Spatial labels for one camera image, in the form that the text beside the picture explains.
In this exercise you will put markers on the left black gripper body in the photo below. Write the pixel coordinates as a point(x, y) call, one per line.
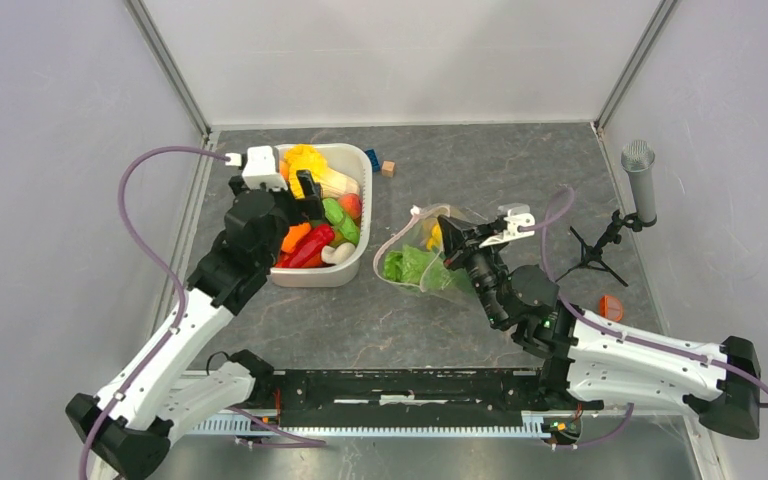
point(293, 211)

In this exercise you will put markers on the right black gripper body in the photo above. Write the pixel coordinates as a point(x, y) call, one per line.
point(469, 254)

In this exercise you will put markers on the yellow crinkled lettuce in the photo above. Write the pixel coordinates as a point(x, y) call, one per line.
point(333, 184)

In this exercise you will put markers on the clear zip top bag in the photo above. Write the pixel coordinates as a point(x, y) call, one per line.
point(414, 233)

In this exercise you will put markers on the green napa cabbage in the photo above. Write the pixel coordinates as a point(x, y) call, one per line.
point(423, 272)

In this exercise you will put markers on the yellow banana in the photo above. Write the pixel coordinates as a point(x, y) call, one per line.
point(434, 240)

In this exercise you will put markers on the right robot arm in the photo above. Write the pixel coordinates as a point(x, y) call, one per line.
point(592, 359)

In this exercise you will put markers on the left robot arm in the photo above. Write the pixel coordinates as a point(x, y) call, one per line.
point(132, 422)

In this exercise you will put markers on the orange bell pepper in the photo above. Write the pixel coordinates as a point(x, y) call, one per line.
point(294, 236)

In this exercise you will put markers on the light green bitter gourd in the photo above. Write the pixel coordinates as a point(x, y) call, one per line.
point(341, 221)

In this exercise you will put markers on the red pepper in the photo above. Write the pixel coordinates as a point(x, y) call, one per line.
point(308, 247)

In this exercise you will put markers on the white plastic basket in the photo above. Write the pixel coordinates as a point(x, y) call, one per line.
point(353, 162)

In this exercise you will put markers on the blue toy block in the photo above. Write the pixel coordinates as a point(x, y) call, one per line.
point(373, 159)

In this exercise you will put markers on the small wooden cube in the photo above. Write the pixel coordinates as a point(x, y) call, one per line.
point(388, 169)

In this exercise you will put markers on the black microphone tripod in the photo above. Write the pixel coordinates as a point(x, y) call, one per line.
point(591, 256)

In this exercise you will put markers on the orange round object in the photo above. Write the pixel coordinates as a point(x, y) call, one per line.
point(611, 308)

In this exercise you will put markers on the grey microphone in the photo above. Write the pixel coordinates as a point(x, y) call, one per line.
point(637, 160)

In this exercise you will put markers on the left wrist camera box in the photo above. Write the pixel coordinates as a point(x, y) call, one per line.
point(261, 170)

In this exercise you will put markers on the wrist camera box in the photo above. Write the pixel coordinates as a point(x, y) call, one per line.
point(261, 170)
point(513, 223)

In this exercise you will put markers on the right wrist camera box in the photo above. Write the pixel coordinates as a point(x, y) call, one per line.
point(513, 223)

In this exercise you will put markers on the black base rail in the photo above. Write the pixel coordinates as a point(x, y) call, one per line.
point(483, 397)

